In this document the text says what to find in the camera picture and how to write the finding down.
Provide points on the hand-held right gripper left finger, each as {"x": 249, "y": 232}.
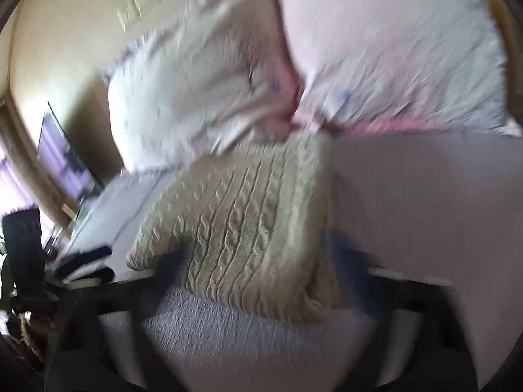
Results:
{"x": 169, "y": 267}

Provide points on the wall light switch plate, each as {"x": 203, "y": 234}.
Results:
{"x": 130, "y": 8}

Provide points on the white floral pillow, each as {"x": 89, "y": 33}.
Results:
{"x": 192, "y": 85}

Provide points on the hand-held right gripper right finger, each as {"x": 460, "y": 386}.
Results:
{"x": 353, "y": 269}

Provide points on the wall-mounted television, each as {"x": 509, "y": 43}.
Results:
{"x": 65, "y": 155}

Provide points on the black chair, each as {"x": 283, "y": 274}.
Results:
{"x": 22, "y": 249}

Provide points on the lavender textured bed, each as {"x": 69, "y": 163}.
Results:
{"x": 408, "y": 196}

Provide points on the pink floral pillow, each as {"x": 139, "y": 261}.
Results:
{"x": 392, "y": 49}

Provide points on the dark folded cloth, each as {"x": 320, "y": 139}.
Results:
{"x": 83, "y": 263}

